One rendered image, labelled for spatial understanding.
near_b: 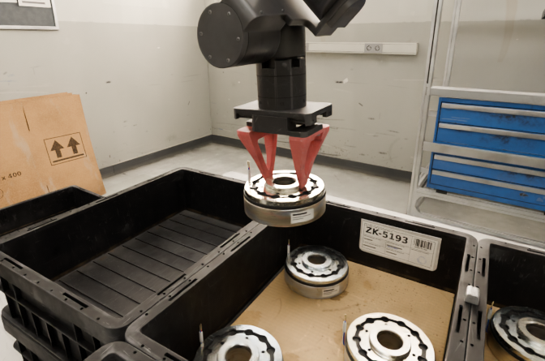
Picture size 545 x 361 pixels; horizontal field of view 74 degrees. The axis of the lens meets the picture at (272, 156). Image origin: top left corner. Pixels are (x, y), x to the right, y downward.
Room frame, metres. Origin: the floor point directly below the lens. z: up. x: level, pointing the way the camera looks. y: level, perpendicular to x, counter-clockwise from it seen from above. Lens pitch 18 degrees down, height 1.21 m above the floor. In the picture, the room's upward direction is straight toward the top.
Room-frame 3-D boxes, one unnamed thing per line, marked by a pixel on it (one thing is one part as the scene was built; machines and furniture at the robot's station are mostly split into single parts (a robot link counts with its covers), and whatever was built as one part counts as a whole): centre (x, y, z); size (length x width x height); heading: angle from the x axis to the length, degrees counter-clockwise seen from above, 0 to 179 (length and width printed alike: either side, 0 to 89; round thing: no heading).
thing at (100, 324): (0.54, 0.18, 0.92); 0.40 x 0.30 x 0.02; 149
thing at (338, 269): (0.51, -0.07, 0.86); 0.10 x 0.10 x 0.01
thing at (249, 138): (0.43, 0.00, 1.08); 0.07 x 0.07 x 0.09; 58
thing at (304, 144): (0.42, -0.02, 1.08); 0.07 x 0.07 x 0.09; 58
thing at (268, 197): (0.42, -0.02, 1.03); 0.10 x 0.10 x 0.01
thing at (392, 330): (0.34, -0.14, 0.86); 0.05 x 0.05 x 0.01
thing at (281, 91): (0.43, -0.01, 1.15); 0.10 x 0.07 x 0.07; 58
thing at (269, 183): (0.42, -0.01, 1.04); 0.05 x 0.05 x 0.01
